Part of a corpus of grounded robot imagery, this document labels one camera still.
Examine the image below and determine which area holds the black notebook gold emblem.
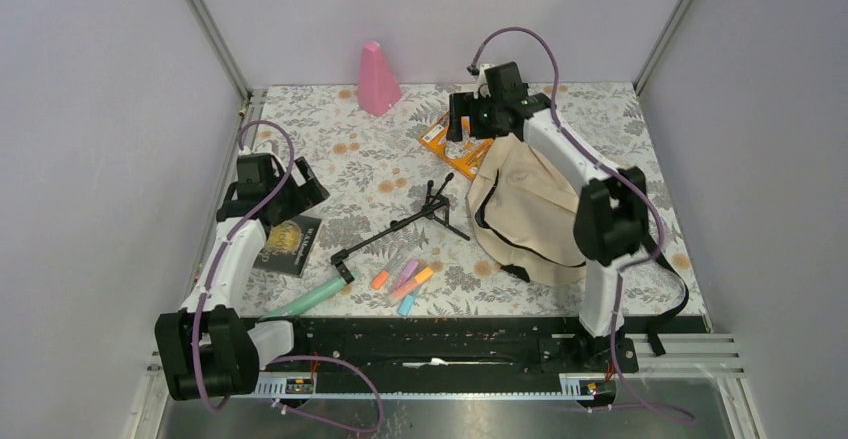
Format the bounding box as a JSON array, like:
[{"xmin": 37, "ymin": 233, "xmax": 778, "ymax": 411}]
[{"xmin": 254, "ymin": 215, "xmax": 322, "ymax": 277}]

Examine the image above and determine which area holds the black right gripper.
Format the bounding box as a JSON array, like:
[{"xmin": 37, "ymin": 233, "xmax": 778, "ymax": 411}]
[{"xmin": 446, "ymin": 91, "xmax": 509, "ymax": 142}]

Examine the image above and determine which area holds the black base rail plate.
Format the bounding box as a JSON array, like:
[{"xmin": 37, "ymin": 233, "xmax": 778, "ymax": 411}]
[{"xmin": 182, "ymin": 315, "xmax": 710, "ymax": 398}]

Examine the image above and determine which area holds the pink cone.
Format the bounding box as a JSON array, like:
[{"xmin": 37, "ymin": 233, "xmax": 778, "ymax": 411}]
[{"xmin": 357, "ymin": 41, "xmax": 403, "ymax": 116}]

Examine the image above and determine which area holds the orange activity book box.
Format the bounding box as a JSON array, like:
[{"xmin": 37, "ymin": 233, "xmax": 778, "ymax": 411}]
[{"xmin": 418, "ymin": 113, "xmax": 494, "ymax": 181}]

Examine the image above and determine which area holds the black folding tripod stand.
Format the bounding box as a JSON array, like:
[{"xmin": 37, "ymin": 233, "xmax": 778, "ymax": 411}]
[{"xmin": 330, "ymin": 172, "xmax": 471, "ymax": 287}]

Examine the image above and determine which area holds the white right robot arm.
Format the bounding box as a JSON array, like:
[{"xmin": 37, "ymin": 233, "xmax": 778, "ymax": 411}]
[{"xmin": 446, "ymin": 62, "xmax": 649, "ymax": 371}]

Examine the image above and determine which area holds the cream canvas backpack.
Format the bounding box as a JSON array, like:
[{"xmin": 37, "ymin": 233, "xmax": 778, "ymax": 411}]
[{"xmin": 467, "ymin": 135, "xmax": 588, "ymax": 287}]

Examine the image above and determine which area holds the orange yellow highlighter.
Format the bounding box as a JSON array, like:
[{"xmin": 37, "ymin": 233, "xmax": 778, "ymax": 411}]
[{"xmin": 388, "ymin": 267, "xmax": 434, "ymax": 304}]

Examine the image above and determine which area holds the light blue highlighter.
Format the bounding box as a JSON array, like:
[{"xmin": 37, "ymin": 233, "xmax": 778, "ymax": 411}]
[{"xmin": 397, "ymin": 293, "xmax": 417, "ymax": 317}]

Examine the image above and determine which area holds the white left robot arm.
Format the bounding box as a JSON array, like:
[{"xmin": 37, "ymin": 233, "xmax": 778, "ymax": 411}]
[{"xmin": 154, "ymin": 153, "xmax": 329, "ymax": 401}]

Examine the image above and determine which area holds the floral patterned table mat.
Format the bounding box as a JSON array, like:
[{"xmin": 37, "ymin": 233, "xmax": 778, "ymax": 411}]
[{"xmin": 239, "ymin": 82, "xmax": 706, "ymax": 317}]

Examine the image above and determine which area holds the pink highlighter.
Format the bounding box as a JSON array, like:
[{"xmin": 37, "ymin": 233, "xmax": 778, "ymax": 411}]
[{"xmin": 390, "ymin": 259, "xmax": 419, "ymax": 292}]

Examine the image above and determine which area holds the mint green tube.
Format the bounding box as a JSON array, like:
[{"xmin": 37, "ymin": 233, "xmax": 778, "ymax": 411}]
[{"xmin": 257, "ymin": 276, "xmax": 349, "ymax": 323}]

